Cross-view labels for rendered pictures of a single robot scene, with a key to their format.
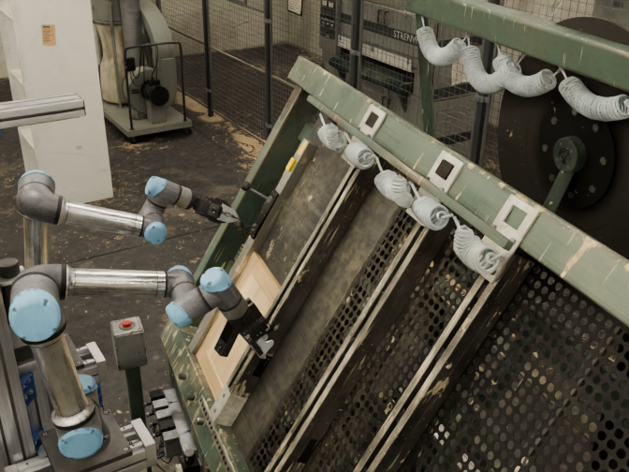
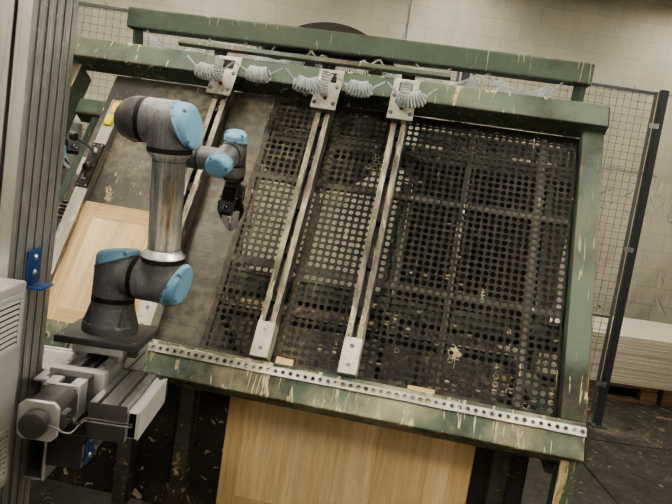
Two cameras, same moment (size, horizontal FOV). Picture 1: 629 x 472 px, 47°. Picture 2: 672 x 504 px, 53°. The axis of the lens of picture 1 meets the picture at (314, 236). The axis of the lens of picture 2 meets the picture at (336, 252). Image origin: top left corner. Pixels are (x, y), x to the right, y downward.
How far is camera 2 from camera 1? 2.24 m
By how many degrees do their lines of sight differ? 60
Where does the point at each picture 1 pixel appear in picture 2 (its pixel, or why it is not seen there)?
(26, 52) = not seen: outside the picture
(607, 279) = (479, 98)
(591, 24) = (324, 26)
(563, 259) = (449, 97)
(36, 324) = (195, 130)
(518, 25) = (270, 27)
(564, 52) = (316, 40)
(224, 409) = (153, 318)
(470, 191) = not seen: hidden behind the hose
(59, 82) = not seen: outside the picture
